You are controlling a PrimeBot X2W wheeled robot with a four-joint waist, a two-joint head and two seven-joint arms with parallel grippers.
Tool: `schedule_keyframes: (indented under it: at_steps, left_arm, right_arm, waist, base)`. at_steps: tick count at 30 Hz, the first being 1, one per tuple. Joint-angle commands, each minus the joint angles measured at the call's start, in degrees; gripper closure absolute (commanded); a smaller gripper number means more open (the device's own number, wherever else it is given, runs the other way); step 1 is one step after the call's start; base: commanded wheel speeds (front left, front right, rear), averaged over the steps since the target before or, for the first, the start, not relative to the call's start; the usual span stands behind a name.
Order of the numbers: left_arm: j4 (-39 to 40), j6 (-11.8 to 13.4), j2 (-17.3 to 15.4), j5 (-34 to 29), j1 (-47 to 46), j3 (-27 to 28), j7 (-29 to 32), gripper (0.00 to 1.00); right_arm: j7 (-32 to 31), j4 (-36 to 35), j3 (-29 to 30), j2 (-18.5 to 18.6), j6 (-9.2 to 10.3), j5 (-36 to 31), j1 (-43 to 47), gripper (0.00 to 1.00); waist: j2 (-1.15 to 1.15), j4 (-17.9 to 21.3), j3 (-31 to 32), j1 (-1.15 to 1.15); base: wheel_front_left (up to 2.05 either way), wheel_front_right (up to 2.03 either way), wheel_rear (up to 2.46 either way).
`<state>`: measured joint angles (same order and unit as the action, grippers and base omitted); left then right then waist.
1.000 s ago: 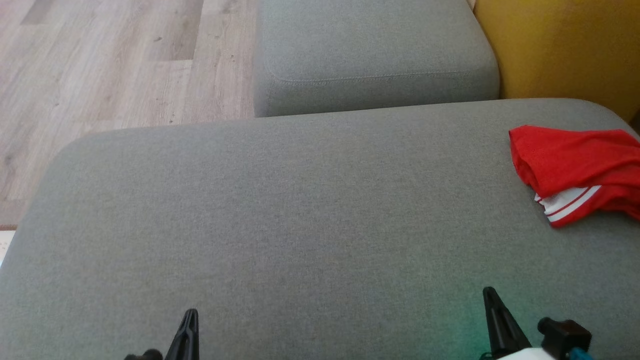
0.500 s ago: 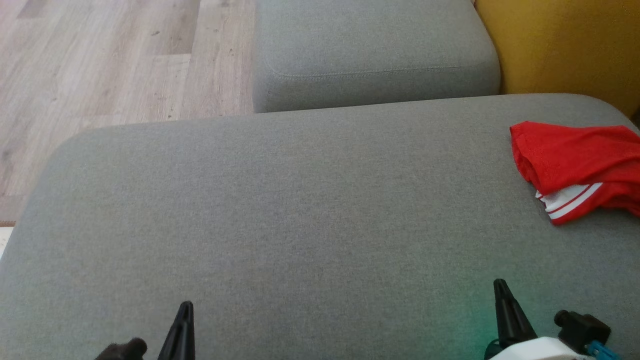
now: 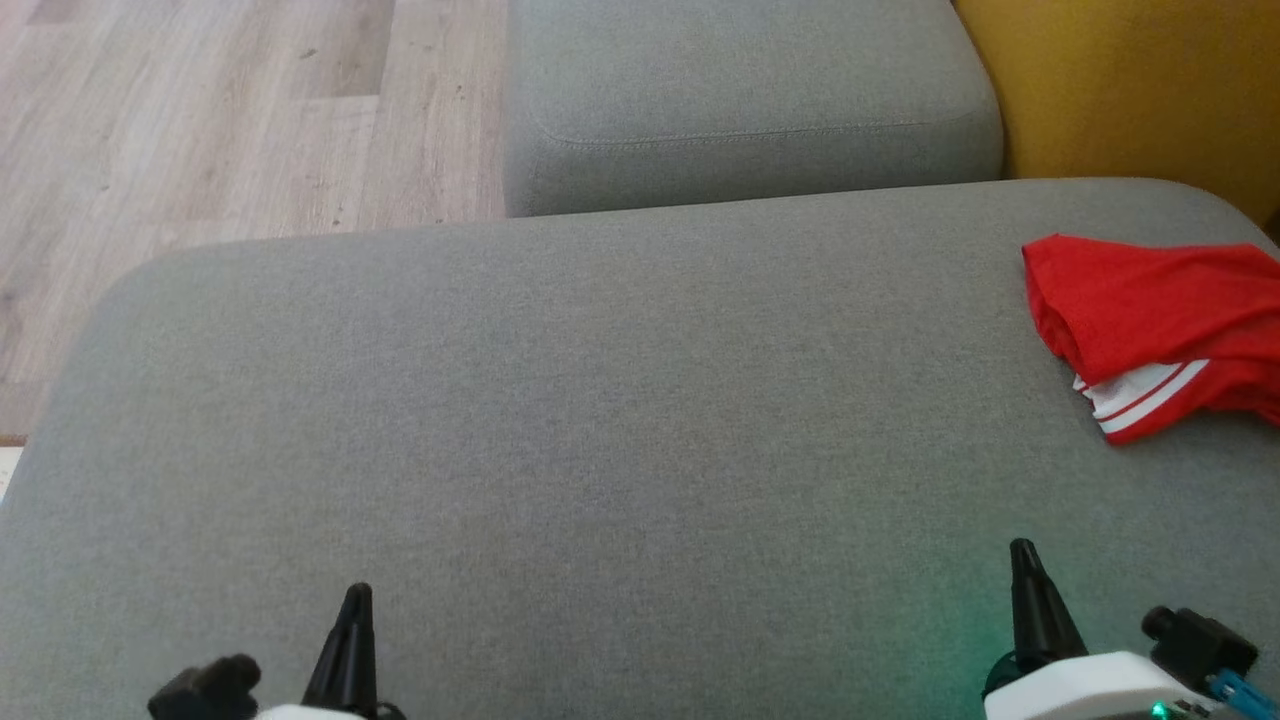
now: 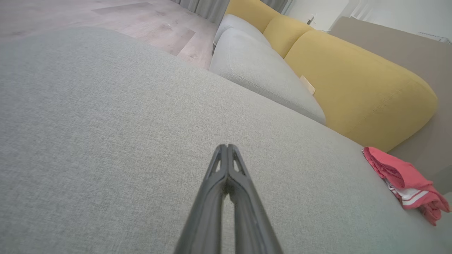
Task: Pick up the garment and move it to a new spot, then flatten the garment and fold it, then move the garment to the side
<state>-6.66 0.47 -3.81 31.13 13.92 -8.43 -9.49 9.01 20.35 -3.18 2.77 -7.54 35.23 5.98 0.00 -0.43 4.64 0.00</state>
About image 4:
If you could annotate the short grey sofa seat cushion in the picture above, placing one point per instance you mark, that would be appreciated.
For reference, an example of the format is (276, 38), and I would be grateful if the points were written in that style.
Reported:
(236, 23)

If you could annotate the wide yellow sofa back cushion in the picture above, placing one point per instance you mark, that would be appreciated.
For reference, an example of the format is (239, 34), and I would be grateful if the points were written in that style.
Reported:
(353, 88)

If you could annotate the beige paper tag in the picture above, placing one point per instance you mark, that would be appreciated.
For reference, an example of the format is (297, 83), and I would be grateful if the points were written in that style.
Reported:
(308, 84)

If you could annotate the yellow and grey sofa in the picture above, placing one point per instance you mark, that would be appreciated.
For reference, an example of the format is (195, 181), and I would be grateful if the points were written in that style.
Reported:
(106, 141)

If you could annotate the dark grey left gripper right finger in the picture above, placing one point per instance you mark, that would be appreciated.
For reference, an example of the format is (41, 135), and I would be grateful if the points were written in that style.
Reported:
(250, 222)

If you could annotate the wall socket with plug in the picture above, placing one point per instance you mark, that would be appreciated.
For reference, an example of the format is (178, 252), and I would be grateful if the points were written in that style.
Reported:
(310, 19)

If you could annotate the narrow yellow sofa back cushion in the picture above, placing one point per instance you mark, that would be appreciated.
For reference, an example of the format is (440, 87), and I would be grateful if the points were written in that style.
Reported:
(286, 33)

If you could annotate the red shorts with white stripe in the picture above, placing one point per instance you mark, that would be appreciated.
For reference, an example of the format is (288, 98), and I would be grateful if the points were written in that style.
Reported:
(402, 173)

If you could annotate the yellow sofa armrest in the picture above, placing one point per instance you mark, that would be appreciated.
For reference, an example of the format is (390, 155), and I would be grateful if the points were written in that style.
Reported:
(250, 10)

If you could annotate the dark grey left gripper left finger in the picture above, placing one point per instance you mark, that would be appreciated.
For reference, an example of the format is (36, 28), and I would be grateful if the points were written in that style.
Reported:
(208, 218)

